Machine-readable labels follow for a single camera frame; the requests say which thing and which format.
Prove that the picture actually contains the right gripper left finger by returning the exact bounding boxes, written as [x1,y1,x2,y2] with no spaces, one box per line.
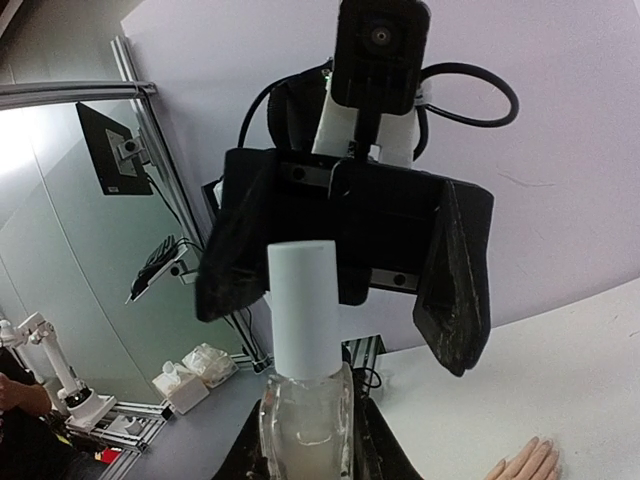
[214,401,271,480]

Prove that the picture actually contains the small black device on stand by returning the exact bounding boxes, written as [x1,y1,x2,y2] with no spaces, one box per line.
[125,235,201,304]

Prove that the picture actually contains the black monitor on frame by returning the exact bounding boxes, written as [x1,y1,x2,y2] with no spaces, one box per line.
[75,102,152,196]

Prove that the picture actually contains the clear nail polish bottle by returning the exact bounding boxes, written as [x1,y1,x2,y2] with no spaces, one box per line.
[258,363,354,480]

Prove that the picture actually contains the aluminium frame post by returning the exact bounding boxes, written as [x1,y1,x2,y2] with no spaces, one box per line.
[110,36,271,374]

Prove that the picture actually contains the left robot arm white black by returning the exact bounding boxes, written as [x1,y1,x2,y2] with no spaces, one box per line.
[195,63,494,377]

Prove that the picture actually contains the crumpled tissue pack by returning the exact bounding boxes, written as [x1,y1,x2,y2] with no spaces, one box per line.
[182,343,239,389]

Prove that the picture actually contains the white tissue box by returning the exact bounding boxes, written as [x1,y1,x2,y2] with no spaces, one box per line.
[152,361,209,415]

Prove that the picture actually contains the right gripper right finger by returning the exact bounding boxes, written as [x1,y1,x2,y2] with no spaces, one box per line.
[352,369,422,480]

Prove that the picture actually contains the mannequin hand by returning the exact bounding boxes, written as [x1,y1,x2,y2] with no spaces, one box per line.
[484,437,560,480]

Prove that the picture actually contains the white nail polish cap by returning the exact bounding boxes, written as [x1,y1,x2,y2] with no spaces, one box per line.
[267,240,342,381]

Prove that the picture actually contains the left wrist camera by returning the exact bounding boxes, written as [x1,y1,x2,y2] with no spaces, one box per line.
[312,1,431,160]

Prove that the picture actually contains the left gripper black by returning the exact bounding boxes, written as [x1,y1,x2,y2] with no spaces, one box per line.
[195,148,493,377]

